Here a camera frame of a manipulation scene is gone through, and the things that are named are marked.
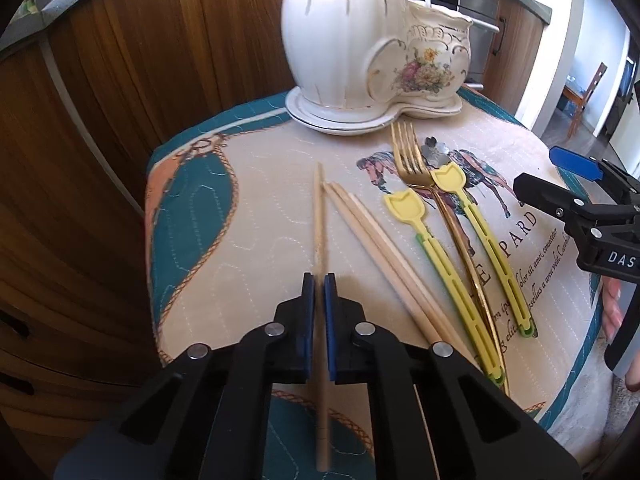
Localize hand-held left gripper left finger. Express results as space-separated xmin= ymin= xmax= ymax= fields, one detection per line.
xmin=52 ymin=272 xmax=321 ymax=480

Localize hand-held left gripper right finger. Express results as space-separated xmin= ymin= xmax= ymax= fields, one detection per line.
xmin=324 ymin=273 xmax=585 ymax=480

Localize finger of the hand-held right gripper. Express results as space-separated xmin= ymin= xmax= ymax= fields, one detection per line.
xmin=513 ymin=172 xmax=601 ymax=233
xmin=549 ymin=146 xmax=640 ymax=206

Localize wooden chopstick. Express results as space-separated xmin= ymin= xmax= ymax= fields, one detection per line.
xmin=348 ymin=193 xmax=477 ymax=361
xmin=331 ymin=184 xmax=453 ymax=348
xmin=312 ymin=161 xmax=332 ymax=472
xmin=323 ymin=182 xmax=437 ymax=347

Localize yellow plastic spoon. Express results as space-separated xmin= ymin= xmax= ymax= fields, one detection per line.
xmin=430 ymin=162 xmax=535 ymax=338
xmin=383 ymin=190 xmax=505 ymax=386

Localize silver flower-shaped spoon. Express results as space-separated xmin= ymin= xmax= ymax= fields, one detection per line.
xmin=419 ymin=136 xmax=452 ymax=168

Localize gold metal fork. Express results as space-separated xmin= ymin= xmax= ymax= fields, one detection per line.
xmin=390 ymin=121 xmax=511 ymax=396

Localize white floral ceramic utensil holder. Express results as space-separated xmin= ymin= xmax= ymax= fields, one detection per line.
xmin=280 ymin=0 xmax=473 ymax=111

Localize person's right hand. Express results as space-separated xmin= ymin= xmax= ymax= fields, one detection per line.
xmin=601 ymin=280 xmax=625 ymax=342

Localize wooden chair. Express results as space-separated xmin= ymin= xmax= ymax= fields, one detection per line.
xmin=562 ymin=62 xmax=608 ymax=141

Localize narrow wooden cabinet door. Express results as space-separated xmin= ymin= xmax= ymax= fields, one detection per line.
xmin=494 ymin=0 xmax=547 ymax=128

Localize printed quilted table mat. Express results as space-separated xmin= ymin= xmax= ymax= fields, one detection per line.
xmin=144 ymin=85 xmax=608 ymax=480

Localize grey fluffy rug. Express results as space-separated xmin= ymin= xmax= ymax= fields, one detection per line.
xmin=545 ymin=340 xmax=621 ymax=466

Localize grey speckled countertop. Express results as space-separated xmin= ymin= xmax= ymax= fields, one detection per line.
xmin=0 ymin=0 xmax=553 ymax=53

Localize white ceramic saucer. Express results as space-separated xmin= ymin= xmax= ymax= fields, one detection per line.
xmin=285 ymin=87 xmax=465 ymax=137

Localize wooden base cabinet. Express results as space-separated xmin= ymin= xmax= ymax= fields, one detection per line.
xmin=0 ymin=0 xmax=301 ymax=461

